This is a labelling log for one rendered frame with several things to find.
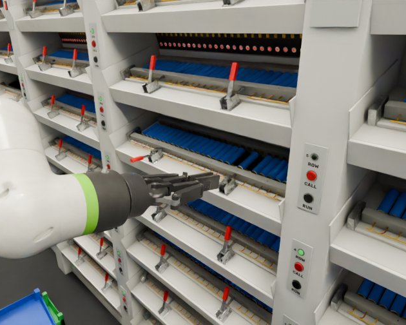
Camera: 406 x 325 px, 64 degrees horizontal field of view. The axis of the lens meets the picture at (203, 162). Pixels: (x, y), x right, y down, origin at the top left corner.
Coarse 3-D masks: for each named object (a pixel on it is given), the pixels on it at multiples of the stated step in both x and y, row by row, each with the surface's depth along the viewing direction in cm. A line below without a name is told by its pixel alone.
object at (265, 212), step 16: (128, 128) 103; (144, 128) 108; (128, 144) 102; (128, 160) 99; (144, 160) 93; (160, 160) 91; (176, 160) 89; (208, 192) 76; (240, 192) 72; (256, 192) 71; (224, 208) 75; (240, 208) 70; (256, 208) 67; (272, 208) 66; (256, 224) 69; (272, 224) 65
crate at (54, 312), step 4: (44, 292) 160; (44, 296) 159; (44, 300) 159; (48, 300) 160; (48, 304) 161; (52, 304) 156; (48, 308) 160; (52, 308) 158; (56, 308) 154; (52, 312) 158; (56, 312) 154; (52, 316) 156; (56, 316) 156; (60, 316) 147; (56, 320) 153; (60, 320) 147; (60, 324) 148; (64, 324) 150
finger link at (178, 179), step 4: (184, 172) 65; (180, 176) 65; (184, 176) 65; (144, 180) 57; (148, 180) 57; (152, 180) 58; (156, 180) 59; (160, 180) 60; (164, 180) 61; (168, 180) 61; (172, 180) 62; (176, 180) 63; (180, 180) 64
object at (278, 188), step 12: (144, 144) 99; (156, 144) 94; (168, 144) 92; (180, 156) 88; (192, 156) 84; (204, 168) 81; (216, 168) 79; (228, 168) 77; (240, 180) 75; (252, 180) 72; (264, 180) 70; (276, 192) 69
